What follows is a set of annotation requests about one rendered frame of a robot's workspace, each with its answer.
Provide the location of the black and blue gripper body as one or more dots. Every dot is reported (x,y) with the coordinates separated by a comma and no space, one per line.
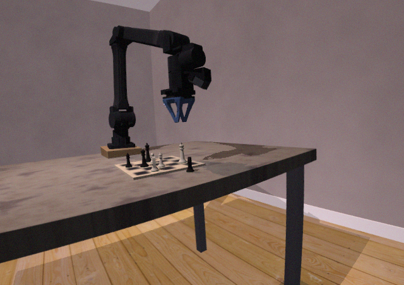
(177,92)

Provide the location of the black and cream chessboard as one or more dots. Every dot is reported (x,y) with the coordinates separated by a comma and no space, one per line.
(171,165)

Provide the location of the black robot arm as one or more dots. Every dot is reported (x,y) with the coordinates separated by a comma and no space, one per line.
(185,58)

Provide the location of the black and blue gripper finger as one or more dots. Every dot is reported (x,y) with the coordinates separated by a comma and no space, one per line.
(190,103)
(179,101)

